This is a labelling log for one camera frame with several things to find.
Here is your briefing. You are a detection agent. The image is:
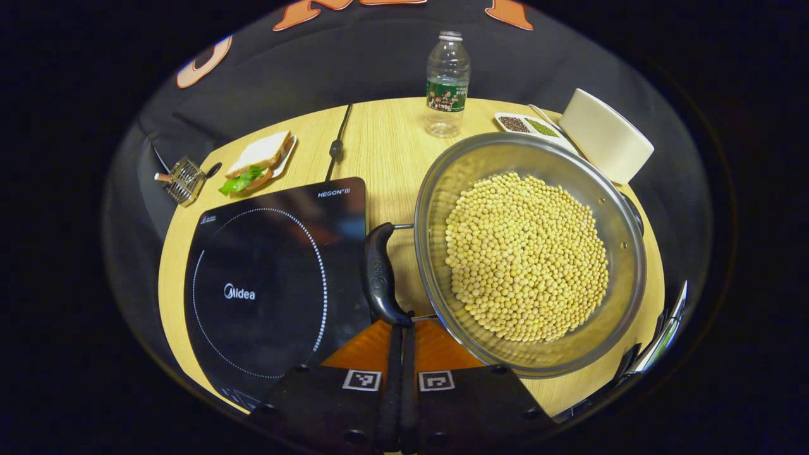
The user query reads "small metal wire basket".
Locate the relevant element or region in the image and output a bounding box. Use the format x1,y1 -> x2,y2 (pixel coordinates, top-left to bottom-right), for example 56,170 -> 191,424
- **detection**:
154,156 -> 222,206

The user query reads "pile of soybeans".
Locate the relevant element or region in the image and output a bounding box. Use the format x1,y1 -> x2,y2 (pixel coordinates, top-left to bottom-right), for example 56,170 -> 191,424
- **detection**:
444,172 -> 611,343

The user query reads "thin silver utensil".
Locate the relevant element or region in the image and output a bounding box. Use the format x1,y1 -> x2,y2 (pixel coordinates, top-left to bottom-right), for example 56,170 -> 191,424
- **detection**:
528,104 -> 564,130

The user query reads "white toaster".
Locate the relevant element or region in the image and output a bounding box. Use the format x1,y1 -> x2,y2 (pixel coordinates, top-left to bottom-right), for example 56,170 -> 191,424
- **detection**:
558,88 -> 655,185

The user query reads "clear plastic water bottle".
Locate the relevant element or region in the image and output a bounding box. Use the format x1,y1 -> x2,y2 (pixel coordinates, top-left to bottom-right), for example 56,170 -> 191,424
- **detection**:
425,30 -> 471,138

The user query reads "white divided tray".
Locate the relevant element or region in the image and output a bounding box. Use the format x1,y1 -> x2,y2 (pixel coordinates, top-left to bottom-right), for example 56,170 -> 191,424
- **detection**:
494,112 -> 579,155

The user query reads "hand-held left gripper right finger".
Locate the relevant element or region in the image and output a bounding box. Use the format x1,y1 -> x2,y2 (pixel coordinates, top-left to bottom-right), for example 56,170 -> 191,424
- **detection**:
401,316 -> 557,454

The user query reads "sandwich with lettuce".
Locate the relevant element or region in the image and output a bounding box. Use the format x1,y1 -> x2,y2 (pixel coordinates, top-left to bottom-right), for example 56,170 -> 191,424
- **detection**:
219,131 -> 295,195

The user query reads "black cooktop power cable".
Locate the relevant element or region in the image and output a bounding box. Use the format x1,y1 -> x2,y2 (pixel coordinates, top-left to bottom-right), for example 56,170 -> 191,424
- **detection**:
324,104 -> 353,182

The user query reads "black induction cooktop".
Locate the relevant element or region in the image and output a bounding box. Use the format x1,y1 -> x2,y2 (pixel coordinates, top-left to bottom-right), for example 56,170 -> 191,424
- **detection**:
183,177 -> 374,411

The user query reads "steel pot with black handles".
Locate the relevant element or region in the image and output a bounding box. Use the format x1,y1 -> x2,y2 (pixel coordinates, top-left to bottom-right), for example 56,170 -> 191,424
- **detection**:
362,131 -> 648,380

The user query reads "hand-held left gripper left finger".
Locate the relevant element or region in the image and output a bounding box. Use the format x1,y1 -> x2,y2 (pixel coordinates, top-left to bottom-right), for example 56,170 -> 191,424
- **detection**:
250,319 -> 403,454

